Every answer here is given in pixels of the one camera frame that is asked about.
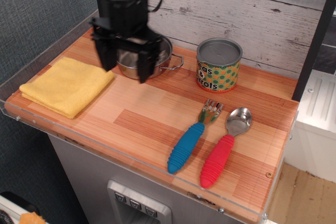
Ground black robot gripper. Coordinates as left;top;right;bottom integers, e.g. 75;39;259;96
90;0;163;83

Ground yellow rag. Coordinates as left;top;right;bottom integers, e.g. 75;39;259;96
19;57;114;119

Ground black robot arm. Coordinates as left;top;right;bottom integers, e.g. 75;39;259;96
90;0;163;83

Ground small steel pot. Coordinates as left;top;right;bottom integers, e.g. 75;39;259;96
117;36;184;80

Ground peas and carrots toy can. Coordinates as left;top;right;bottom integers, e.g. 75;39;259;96
196;38;243;93

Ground clear acrylic table guard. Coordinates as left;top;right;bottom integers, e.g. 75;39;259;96
1;22;298;223

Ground grey toy fridge cabinet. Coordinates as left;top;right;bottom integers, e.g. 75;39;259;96
48;133;239;224

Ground silver dispenser button panel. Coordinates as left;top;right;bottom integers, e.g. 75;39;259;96
107;180;172;224

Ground orange object bottom left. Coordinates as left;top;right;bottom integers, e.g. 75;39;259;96
19;212;47;224

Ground white toy sink unit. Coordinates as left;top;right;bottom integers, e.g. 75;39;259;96
284;70;335;182

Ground blue handled fork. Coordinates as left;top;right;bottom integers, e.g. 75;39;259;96
167;99;224;174

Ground red handled spoon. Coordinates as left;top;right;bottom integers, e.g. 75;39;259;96
200;107;252;188

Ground dark vertical post right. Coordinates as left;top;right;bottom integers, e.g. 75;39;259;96
292;0;335;102

